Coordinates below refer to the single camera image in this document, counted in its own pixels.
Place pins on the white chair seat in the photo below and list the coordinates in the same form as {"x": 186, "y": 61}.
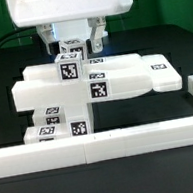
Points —
{"x": 80, "y": 119}

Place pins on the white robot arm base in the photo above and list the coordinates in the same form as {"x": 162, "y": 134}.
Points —
{"x": 74, "y": 29}

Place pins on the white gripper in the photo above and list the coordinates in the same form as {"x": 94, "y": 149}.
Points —
{"x": 40, "y": 12}

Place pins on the white tagged cube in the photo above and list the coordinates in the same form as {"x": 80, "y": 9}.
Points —
{"x": 71, "y": 45}
{"x": 69, "y": 66}

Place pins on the white U-shaped obstacle fence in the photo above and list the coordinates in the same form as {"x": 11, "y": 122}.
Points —
{"x": 95, "y": 148}

